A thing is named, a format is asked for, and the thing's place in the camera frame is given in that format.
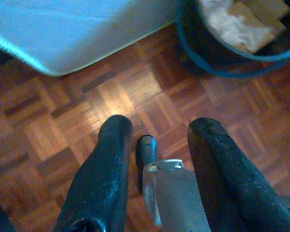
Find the brown cardboard scrap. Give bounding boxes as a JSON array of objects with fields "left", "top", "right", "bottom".
[{"left": 228, "top": 0, "right": 290, "bottom": 54}]

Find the grey quilted mattress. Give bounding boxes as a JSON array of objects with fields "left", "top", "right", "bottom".
[{"left": 0, "top": 0, "right": 178, "bottom": 77}]

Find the white crumpled paper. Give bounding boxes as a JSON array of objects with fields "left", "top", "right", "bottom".
[{"left": 202, "top": 0, "right": 276, "bottom": 48}]

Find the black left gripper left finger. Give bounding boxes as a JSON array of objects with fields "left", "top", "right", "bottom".
[{"left": 53, "top": 115, "right": 133, "bottom": 232}]

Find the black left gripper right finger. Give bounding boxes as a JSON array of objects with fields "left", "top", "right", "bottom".
[{"left": 187, "top": 117, "right": 290, "bottom": 232}]

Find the black bucket blue rim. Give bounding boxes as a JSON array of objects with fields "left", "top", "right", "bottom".
[{"left": 175, "top": 0, "right": 290, "bottom": 78}]

